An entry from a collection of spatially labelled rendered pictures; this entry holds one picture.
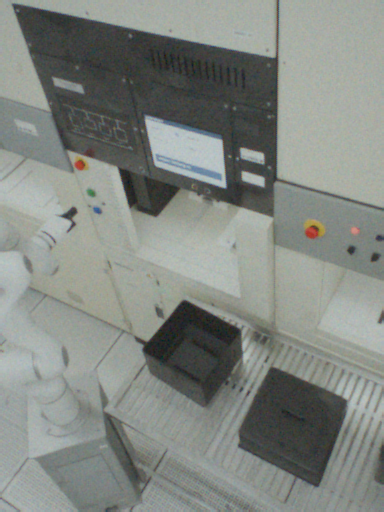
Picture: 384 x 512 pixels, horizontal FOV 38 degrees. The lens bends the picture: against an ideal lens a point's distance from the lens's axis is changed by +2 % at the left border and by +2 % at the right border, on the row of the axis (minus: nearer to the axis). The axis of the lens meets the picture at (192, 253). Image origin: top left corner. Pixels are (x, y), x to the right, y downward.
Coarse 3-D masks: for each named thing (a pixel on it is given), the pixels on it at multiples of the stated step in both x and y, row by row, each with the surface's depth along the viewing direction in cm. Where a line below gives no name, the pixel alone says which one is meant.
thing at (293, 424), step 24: (264, 384) 200; (288, 384) 199; (312, 384) 198; (264, 408) 194; (288, 408) 191; (312, 408) 192; (336, 408) 192; (240, 432) 190; (264, 432) 189; (288, 432) 188; (312, 432) 187; (336, 432) 190; (264, 456) 191; (288, 456) 183; (312, 456) 182; (312, 480) 184
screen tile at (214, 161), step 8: (192, 136) 171; (192, 144) 174; (200, 144) 172; (208, 144) 170; (216, 144) 168; (192, 152) 176; (216, 152) 171; (192, 160) 179; (200, 160) 177; (208, 160) 175; (216, 160) 173; (216, 168) 176
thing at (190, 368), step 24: (192, 312) 223; (168, 336) 221; (192, 336) 227; (216, 336) 225; (240, 336) 208; (168, 360) 221; (192, 360) 220; (216, 360) 219; (168, 384) 214; (192, 384) 197; (216, 384) 207
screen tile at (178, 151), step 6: (150, 126) 178; (156, 126) 177; (162, 126) 175; (156, 132) 179; (162, 132) 177; (168, 132) 176; (180, 132) 173; (168, 138) 178; (174, 138) 176; (180, 138) 175; (156, 144) 183; (162, 144) 181; (180, 144) 177; (156, 150) 185; (162, 150) 184; (168, 150) 182; (174, 150) 180; (180, 150) 179; (180, 156) 181
